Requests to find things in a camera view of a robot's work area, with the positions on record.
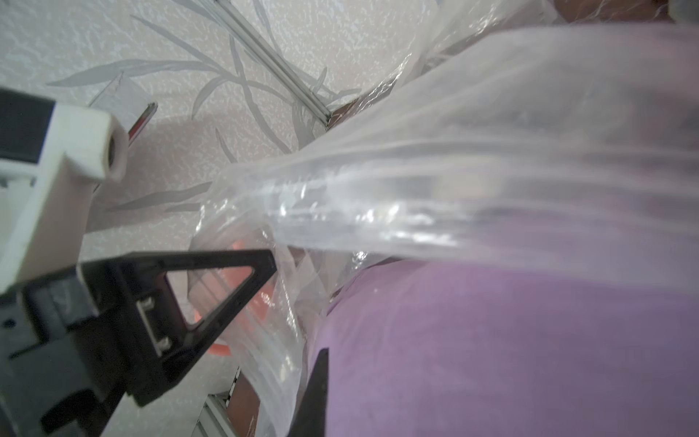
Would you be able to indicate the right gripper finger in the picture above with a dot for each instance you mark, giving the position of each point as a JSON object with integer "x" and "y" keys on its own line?
{"x": 311, "y": 417}

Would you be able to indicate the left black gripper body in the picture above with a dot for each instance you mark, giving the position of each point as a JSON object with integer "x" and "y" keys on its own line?
{"x": 73, "y": 344}

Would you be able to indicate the lilac garment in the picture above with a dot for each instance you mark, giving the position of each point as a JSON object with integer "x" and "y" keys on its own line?
{"x": 535, "y": 327}

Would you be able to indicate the clear plastic vacuum bag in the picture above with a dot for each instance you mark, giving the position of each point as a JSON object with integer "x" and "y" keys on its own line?
{"x": 566, "y": 150}

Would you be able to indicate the pink watering can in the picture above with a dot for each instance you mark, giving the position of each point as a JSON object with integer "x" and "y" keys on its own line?
{"x": 222, "y": 284}

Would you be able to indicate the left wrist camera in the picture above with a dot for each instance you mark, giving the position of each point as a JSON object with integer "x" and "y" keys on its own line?
{"x": 53, "y": 156}

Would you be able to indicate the clear plastic wall shelf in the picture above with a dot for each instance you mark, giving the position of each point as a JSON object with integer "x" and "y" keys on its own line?
{"x": 129, "y": 103}

